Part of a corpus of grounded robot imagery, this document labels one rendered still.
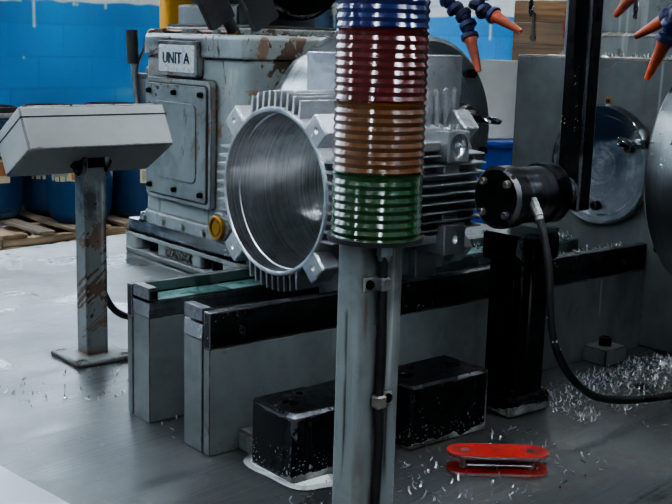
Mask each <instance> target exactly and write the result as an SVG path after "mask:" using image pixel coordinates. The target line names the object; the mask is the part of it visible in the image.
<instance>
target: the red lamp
mask: <svg viewBox="0 0 672 504"><path fill-rule="evenodd" d="M335 31H336V33H337V36H336V38H335V40H336V42H337V44H336V46H335V49H336V54H335V58H336V61H335V67H336V69H335V71H334V73H335V76H336V77H335V79H334V82H335V84H336V85H335V87H334V91H335V95H334V98H335V99H336V100H339V101H347V102H362V103H390V104H411V103H424V102H425V101H426V100H427V98H426V94H427V92H428V91H427V89H426V86H427V84H428V82H427V80H426V79H427V77H428V73H427V69H428V67H429V66H428V64H427V61H428V59H429V57H428V52H429V48H428V44H429V42H430V41H429V38H428V36H429V34H430V32H429V31H427V30H410V29H377V28H338V29H336V30H335Z"/></svg>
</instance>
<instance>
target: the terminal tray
mask: <svg viewBox="0 0 672 504"><path fill-rule="evenodd" d="M335 54H336V52H310V51H308V52H307V90H323V89H334V87H335V85H336V84H335V82H334V79H335V77H336V76H335V73H334V71H335V69H336V67H335V61H336V58H335ZM428 57H429V59H428V61H427V64H428V66H429V67H428V69H427V73H428V77H427V79H426V80H427V82H428V84H427V86H426V89H427V91H428V92H427V94H426V98H427V100H426V101H425V102H424V103H426V104H427V106H426V108H425V110H426V112H427V113H426V115H425V119H426V123H425V126H426V127H428V128H430V124H433V125H434V126H435V127H439V124H442V125H443V126H445V127H447V117H448V116H449V115H450V113H451V112H452V111H453V110H459V102H460V96H461V80H462V59H463V56H458V55H433V54H428Z"/></svg>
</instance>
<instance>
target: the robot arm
mask: <svg viewBox="0 0 672 504"><path fill-rule="evenodd" d="M195 1H196V3H197V5H198V7H199V9H200V12H201V14H202V16H203V18H204V20H205V22H206V24H207V26H208V29H209V30H216V29H217V28H219V27H220V26H221V25H223V24H225V23H226V22H228V21H229V20H231V19H232V18H234V17H235V14H234V12H233V9H232V7H231V5H230V3H229V1H228V0H195ZM238 1H239V3H240V6H241V8H242V10H243V12H244V15H245V17H246V19H247V21H248V23H249V26H250V28H251V30H252V31H253V32H258V31H260V30H261V29H263V28H264V27H266V26H267V25H268V24H270V23H271V22H273V21H274V20H276V19H277V18H278V17H279V14H278V12H277V10H276V8H275V5H274V3H273V1H272V0H238Z"/></svg>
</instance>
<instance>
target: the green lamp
mask: <svg viewBox="0 0 672 504"><path fill-rule="evenodd" d="M332 174H333V177H332V179H331V181H332V183H333V185H332V187H331V189H332V191H333V192H332V194H331V198H332V202H331V206H332V209H331V215H332V217H331V219H330V221H331V223H332V224H331V226H330V229H331V231H332V232H331V235H333V236H334V237H337V238H340V239H345V240H351V241H359V242H372V243H395V242H407V241H412V240H416V239H418V238H420V233H421V231H422V230H421V228H420V226H421V224H422V221H421V217H422V213H421V209H422V207H423V206H422V204H421V202H422V200H423V197H422V193H423V189H422V185H423V183H424V182H423V180H422V178H423V176H424V174H423V173H422V172H421V173H420V174H416V175H408V176H367V175H355V174H347V173H341V172H338V171H335V170H333V171H332Z"/></svg>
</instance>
